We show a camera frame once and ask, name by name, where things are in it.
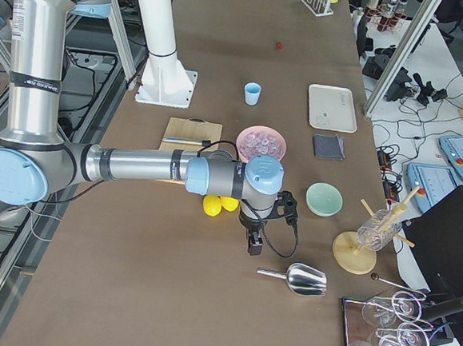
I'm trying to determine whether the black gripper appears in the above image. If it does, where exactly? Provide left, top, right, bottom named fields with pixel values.
left=238, top=211, right=265, bottom=256

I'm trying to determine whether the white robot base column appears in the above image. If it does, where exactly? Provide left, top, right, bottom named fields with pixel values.
left=135, top=0, right=198, bottom=109

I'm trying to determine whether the metal ice scoop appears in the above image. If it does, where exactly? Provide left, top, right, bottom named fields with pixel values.
left=257, top=263, right=327, bottom=296

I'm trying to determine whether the wooden cup rack stand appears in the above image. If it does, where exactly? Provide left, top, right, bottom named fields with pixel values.
left=332, top=186, right=420, bottom=275

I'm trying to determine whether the pink bowl of ice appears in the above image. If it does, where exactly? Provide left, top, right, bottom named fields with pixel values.
left=236, top=125, right=286, bottom=162

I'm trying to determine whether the light blue plastic cup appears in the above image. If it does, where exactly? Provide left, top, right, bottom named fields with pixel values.
left=244, top=82, right=261, bottom=105

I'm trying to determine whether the yellow lemon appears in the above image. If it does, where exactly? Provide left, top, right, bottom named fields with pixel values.
left=220, top=197, right=240, bottom=212
left=202, top=195, right=222, bottom=217

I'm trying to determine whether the mint green bowl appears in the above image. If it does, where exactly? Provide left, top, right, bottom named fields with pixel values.
left=305, top=182, right=343, bottom=217

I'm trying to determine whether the steel muddler black tip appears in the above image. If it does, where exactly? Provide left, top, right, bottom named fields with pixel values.
left=162, top=137, right=211, bottom=147

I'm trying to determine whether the grey folded cloth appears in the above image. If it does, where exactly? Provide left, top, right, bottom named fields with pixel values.
left=313, top=134, right=345, bottom=161

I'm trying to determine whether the clear glass on rack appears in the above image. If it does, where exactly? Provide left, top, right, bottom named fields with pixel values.
left=357, top=209, right=401, bottom=252

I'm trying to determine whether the bamboo cutting board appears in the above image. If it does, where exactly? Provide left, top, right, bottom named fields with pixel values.
left=159, top=117, right=223, bottom=152

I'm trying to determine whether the cream rabbit tray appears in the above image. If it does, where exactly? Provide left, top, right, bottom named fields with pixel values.
left=308, top=83, right=357, bottom=133

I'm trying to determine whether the wine glass rack tray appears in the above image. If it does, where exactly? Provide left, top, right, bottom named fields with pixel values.
left=341, top=288, right=433, bottom=346

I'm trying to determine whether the white test tube rack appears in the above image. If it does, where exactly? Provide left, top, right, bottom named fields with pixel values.
left=301, top=0, right=333, bottom=17

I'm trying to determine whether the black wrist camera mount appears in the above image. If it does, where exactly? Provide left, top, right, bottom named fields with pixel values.
left=272, top=191, right=298, bottom=227

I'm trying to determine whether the black camera cable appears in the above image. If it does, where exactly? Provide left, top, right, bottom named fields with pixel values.
left=187, top=137, right=307, bottom=260

